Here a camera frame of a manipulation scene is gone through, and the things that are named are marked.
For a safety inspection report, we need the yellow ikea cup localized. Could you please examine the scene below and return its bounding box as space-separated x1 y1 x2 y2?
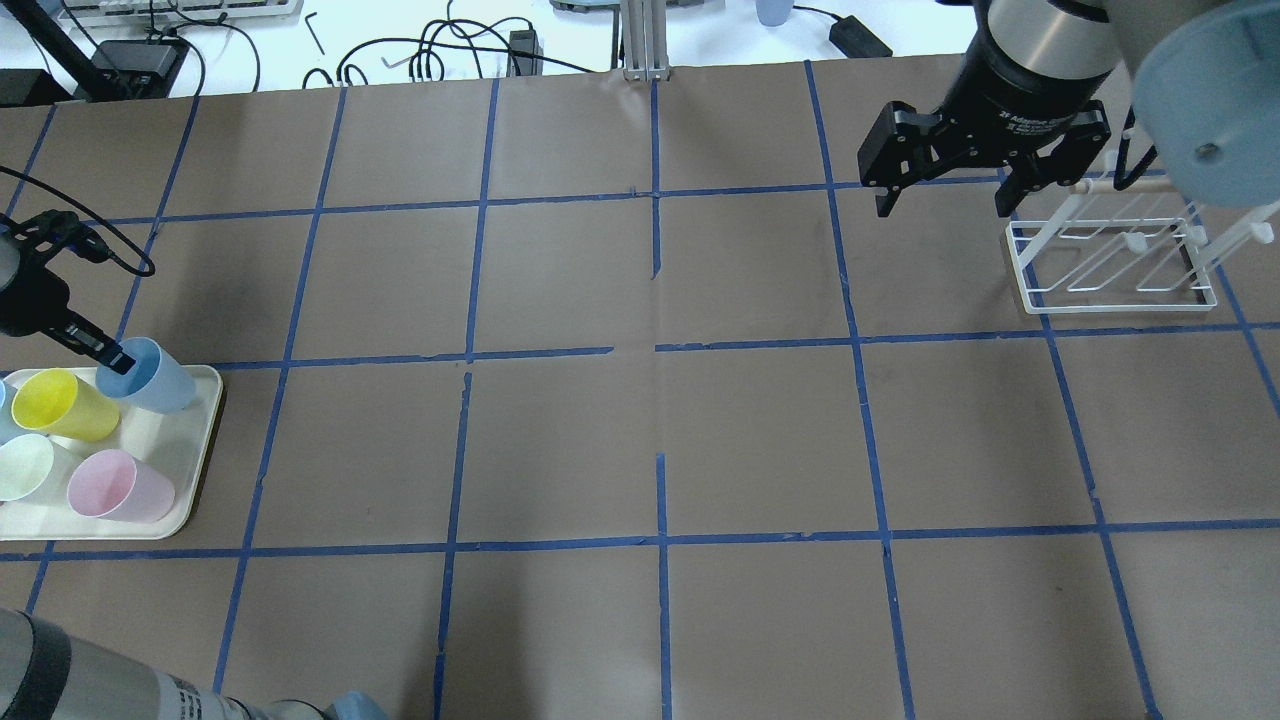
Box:
12 368 122 442

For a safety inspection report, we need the light blue ikea cup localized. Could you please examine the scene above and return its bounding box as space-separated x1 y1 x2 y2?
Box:
93 336 197 414

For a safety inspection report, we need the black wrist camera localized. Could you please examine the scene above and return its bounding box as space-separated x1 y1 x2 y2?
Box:
1 210 113 266

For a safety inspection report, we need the black power adapter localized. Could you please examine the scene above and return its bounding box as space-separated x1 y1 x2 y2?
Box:
828 15 893 59

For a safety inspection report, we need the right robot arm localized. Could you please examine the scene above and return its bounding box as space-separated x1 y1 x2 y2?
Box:
858 1 1279 217

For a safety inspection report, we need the pink ikea cup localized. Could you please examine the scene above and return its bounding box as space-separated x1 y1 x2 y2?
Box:
67 448 177 523

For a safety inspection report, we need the black cable bundle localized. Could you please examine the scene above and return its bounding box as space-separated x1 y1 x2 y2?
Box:
300 0 611 88

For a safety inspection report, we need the cream plastic tray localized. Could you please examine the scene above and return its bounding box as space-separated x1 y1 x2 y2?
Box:
1 365 225 543

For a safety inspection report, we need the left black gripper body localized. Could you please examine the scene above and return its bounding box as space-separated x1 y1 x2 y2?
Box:
1 231 76 341

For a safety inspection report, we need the light green ikea cup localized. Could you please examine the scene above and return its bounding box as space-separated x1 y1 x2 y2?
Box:
1 434 83 507

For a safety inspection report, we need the white wire cup rack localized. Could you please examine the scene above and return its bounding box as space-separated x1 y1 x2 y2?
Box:
1005 174 1277 316

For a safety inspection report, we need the black power brick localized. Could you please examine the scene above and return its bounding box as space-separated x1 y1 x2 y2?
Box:
506 28 543 77

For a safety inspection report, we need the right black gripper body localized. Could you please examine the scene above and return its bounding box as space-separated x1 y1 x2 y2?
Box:
858 29 1111 188

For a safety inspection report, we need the aluminium frame post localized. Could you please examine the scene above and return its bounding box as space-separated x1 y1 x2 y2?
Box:
620 0 671 82

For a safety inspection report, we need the grey blue ikea cup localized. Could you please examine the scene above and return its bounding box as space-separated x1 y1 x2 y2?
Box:
0 380 27 445

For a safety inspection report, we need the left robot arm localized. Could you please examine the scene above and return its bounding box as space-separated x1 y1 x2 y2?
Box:
3 211 383 719

